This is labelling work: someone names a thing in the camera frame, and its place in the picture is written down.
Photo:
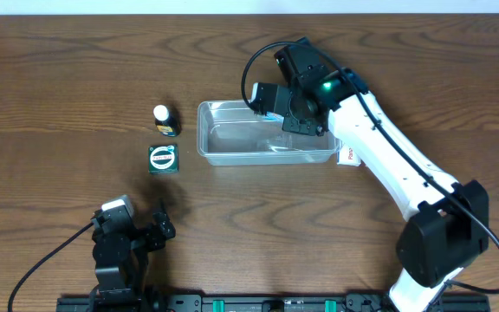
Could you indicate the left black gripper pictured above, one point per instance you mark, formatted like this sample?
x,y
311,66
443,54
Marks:
x,y
155,234

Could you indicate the white Panadol box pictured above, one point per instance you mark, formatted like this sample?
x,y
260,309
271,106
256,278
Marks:
x,y
347,157

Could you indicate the clear plastic container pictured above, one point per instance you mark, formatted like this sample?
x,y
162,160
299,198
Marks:
x,y
230,134

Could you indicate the small dark bottle white cap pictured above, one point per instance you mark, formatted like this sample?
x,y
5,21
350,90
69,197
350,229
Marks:
x,y
166,122

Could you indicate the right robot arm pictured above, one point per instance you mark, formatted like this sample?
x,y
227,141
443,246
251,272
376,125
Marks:
x,y
447,223

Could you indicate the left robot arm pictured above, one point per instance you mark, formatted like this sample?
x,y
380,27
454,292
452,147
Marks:
x,y
121,259

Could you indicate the green round-logo box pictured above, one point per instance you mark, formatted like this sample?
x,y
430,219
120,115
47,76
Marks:
x,y
163,159

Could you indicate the black mounting rail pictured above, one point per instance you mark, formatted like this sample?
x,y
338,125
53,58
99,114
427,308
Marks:
x,y
349,303

